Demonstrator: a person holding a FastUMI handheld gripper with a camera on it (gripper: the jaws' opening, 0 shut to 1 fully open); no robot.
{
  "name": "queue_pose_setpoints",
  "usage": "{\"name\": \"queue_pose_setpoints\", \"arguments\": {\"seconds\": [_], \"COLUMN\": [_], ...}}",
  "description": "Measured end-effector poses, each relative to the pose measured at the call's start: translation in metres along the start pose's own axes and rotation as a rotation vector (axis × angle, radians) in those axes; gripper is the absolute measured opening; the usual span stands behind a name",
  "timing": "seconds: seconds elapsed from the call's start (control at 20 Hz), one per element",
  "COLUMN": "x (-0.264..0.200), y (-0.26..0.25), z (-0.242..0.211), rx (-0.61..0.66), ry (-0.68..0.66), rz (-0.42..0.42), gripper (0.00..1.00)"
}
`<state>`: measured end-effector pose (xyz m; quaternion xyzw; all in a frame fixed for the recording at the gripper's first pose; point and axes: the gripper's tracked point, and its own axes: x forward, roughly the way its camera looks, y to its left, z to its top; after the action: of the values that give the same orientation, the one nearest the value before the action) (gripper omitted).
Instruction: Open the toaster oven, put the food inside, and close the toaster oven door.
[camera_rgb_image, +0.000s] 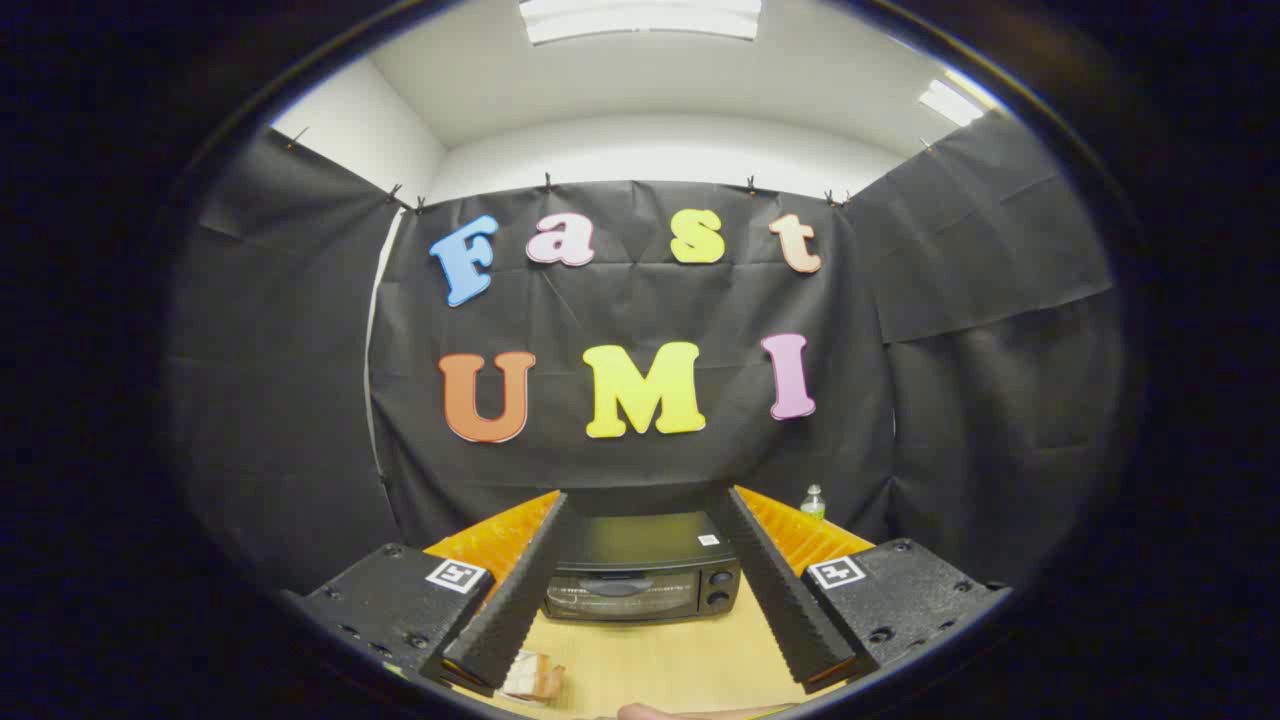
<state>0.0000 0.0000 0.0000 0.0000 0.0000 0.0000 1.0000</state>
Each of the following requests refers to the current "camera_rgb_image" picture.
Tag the white bread sandwich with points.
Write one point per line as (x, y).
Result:
(535, 680)

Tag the large ceiling light panel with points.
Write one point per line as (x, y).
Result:
(640, 20)

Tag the small ceiling light panel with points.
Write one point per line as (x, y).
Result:
(950, 102)

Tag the black toaster oven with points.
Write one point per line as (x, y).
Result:
(640, 545)

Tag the green label plastic bottle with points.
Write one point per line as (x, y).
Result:
(813, 505)

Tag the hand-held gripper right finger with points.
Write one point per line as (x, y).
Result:
(780, 600)

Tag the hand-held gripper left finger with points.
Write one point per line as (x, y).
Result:
(515, 600)

